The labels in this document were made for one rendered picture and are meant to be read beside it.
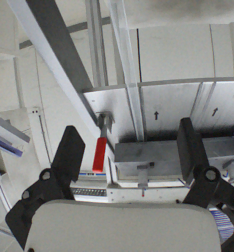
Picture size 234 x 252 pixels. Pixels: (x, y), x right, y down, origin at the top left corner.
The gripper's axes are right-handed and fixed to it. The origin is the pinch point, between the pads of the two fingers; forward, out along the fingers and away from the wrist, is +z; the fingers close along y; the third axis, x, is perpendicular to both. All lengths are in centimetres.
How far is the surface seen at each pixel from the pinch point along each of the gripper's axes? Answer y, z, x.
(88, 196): -88, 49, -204
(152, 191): 2.6, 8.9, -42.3
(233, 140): 21.2, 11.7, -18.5
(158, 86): 3.8, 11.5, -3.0
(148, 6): 7, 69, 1
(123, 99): -1.8, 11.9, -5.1
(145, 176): 0.7, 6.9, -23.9
